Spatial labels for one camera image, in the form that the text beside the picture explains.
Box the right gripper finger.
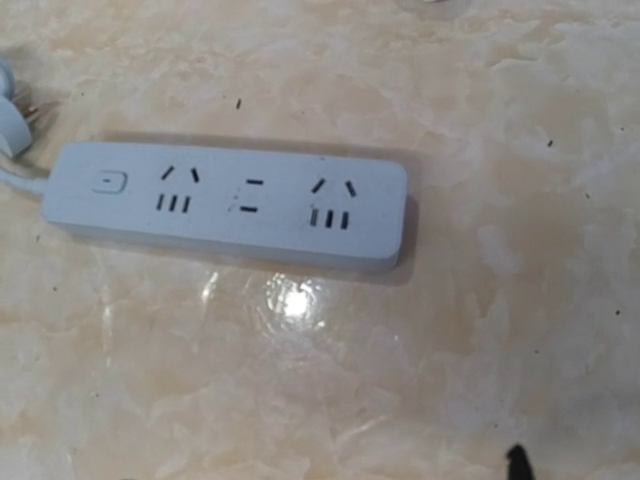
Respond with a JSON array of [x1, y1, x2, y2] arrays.
[[506, 444, 535, 480]]

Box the blue power strip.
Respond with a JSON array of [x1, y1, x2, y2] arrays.
[[1, 132, 418, 272]]

